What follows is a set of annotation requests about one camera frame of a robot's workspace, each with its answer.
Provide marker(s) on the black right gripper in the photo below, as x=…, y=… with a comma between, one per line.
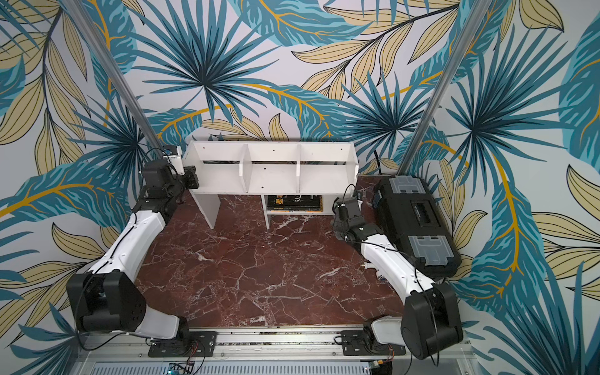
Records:
x=341, y=225

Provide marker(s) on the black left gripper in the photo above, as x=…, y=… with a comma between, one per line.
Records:
x=191, y=173

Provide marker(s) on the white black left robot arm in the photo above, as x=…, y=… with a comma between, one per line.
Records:
x=105, y=298

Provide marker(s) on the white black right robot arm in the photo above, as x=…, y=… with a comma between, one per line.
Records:
x=430, y=322

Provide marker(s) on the white wooden bookshelf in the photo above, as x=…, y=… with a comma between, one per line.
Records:
x=325, y=169

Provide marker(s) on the black plastic toolbox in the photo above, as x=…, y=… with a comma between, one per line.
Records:
x=407, y=213

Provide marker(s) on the black yellow tool tray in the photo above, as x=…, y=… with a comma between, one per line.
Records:
x=295, y=203

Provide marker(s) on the left aluminium frame post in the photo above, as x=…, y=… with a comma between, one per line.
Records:
x=100, y=47

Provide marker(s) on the aluminium frame post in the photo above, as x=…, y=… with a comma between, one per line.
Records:
x=468, y=32
x=100, y=47

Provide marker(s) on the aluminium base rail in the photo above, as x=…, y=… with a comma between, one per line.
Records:
x=269, y=350

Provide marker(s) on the right aluminium frame post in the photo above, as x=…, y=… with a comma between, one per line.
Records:
x=468, y=32

